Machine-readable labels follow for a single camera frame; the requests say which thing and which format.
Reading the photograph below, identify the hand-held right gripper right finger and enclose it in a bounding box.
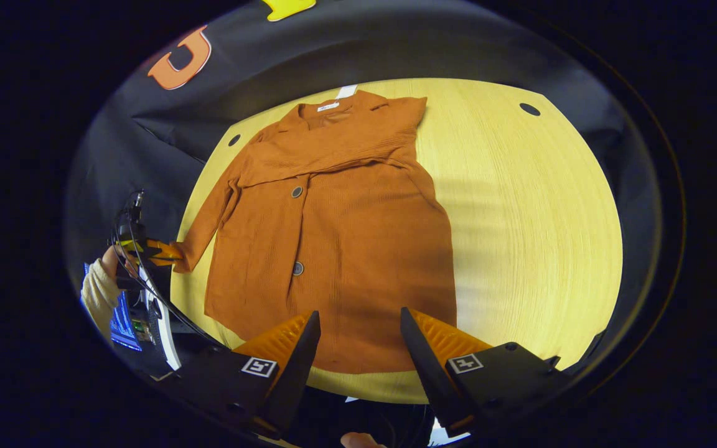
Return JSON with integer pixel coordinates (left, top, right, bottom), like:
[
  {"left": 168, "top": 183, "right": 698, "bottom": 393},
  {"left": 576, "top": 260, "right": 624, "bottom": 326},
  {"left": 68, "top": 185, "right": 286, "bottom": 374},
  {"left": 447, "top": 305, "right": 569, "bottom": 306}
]
[{"left": 399, "top": 306, "right": 578, "bottom": 437}]

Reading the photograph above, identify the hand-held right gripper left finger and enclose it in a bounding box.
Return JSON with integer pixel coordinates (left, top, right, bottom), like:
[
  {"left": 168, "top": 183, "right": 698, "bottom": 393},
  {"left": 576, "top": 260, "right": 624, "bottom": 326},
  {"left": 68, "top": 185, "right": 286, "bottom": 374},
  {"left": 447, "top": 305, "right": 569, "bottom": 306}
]
[{"left": 152, "top": 310, "right": 322, "bottom": 441}]

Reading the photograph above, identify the orange ribbed button cardigan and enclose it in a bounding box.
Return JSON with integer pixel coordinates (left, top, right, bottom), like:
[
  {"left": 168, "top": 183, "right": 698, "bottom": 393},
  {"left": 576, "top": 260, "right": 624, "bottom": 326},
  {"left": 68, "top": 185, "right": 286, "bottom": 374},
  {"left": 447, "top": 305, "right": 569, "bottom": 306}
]
[{"left": 171, "top": 84, "right": 459, "bottom": 375}]

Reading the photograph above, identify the blue panel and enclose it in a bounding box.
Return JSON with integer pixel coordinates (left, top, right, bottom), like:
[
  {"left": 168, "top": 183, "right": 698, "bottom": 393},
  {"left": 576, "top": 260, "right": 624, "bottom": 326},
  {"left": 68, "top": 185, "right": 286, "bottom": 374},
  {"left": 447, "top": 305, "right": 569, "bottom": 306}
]
[{"left": 83, "top": 261, "right": 143, "bottom": 352}]

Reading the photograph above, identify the black backdrop cloth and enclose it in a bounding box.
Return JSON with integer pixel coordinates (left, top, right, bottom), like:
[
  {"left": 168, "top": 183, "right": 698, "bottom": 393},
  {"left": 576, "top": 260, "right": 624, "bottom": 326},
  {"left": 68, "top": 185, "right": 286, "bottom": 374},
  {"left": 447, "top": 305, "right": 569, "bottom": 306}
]
[{"left": 65, "top": 0, "right": 667, "bottom": 374}]

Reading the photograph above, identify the black cable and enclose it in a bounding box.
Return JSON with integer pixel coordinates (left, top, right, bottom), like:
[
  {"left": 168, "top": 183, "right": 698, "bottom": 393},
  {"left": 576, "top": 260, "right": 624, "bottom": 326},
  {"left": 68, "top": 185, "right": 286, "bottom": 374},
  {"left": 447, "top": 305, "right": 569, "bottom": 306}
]
[{"left": 111, "top": 190, "right": 225, "bottom": 349}]

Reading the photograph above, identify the white curved frame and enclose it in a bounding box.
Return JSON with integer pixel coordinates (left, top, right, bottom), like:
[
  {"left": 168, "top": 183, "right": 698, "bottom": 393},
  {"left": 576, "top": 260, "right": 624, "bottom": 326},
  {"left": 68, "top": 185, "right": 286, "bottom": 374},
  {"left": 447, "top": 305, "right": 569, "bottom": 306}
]
[{"left": 138, "top": 266, "right": 183, "bottom": 372}]

